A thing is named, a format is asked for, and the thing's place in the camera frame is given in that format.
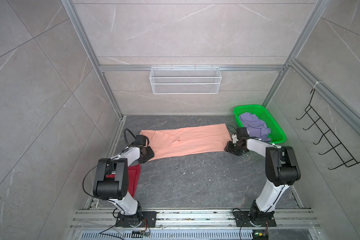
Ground black wire hook rack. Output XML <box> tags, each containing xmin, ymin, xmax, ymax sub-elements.
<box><xmin>296</xmin><ymin>89</ymin><xmax>360</xmax><ymax>171</ymax></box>

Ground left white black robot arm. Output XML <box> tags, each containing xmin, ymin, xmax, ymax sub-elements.
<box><xmin>92</xmin><ymin>147</ymin><xmax>155</xmax><ymax>227</ymax></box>

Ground aluminium rail base frame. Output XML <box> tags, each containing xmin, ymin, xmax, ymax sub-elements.
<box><xmin>65</xmin><ymin>209</ymin><xmax>326</xmax><ymax>240</ymax></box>

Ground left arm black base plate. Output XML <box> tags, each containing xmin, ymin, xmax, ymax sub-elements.
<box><xmin>116</xmin><ymin>211</ymin><xmax>157</xmax><ymax>228</ymax></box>

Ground green plastic laundry basket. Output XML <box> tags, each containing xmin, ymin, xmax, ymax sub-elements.
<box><xmin>233</xmin><ymin>105</ymin><xmax>287</xmax><ymax>145</ymax></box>

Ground white wire mesh shelf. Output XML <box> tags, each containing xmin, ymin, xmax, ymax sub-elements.
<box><xmin>150</xmin><ymin>67</ymin><xmax>222</xmax><ymax>95</ymax></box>

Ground salmon pink t shirt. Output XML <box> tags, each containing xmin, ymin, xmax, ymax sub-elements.
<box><xmin>141</xmin><ymin>124</ymin><xmax>231</xmax><ymax>160</ymax></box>

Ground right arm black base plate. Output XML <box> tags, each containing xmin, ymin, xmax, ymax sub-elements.
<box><xmin>233</xmin><ymin>211</ymin><xmax>277</xmax><ymax>228</ymax></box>

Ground purple t shirt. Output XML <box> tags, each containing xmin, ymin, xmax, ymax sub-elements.
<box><xmin>239</xmin><ymin>113</ymin><xmax>272</xmax><ymax>142</ymax></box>

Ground left black corrugated cable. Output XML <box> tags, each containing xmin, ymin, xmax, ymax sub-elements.
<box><xmin>123</xmin><ymin>128</ymin><xmax>137</xmax><ymax>146</ymax></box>

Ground aluminium frame profiles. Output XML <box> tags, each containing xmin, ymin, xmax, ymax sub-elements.
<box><xmin>62</xmin><ymin>1</ymin><xmax>360</xmax><ymax>136</ymax></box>

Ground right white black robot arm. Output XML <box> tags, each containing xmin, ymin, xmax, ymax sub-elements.
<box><xmin>225</xmin><ymin>138</ymin><xmax>301</xmax><ymax>227</ymax></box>

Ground folded dark red t shirt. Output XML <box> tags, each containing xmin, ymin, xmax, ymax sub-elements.
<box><xmin>104</xmin><ymin>163</ymin><xmax>141</xmax><ymax>200</ymax></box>

